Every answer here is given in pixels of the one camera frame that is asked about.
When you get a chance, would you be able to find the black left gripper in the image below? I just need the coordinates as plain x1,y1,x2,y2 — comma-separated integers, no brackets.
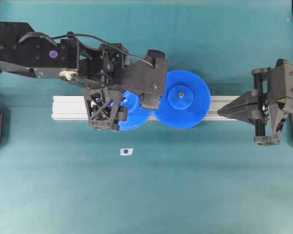
59,39,129,132

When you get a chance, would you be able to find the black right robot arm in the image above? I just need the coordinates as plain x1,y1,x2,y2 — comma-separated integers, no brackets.
217,66,293,146

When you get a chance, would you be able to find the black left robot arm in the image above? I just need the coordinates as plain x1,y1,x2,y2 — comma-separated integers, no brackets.
0,22,128,131

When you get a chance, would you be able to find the large blue gear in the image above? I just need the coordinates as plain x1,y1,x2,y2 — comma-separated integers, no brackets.
154,70,211,129

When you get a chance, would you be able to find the small blue gear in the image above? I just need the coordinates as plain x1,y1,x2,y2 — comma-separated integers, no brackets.
119,91,151,131

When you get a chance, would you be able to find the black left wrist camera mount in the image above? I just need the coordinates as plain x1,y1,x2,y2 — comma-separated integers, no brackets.
115,50,168,111

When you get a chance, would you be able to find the small white position marker sticker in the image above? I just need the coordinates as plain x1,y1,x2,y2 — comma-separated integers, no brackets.
120,148,133,156

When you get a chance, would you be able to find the black camera cable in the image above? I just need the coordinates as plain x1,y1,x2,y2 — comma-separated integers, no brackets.
18,31,154,68

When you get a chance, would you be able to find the aluminium extrusion rail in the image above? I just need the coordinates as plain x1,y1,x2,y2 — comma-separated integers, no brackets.
52,96,238,121

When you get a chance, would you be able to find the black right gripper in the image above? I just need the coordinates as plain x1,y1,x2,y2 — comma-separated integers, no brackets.
217,68,271,146

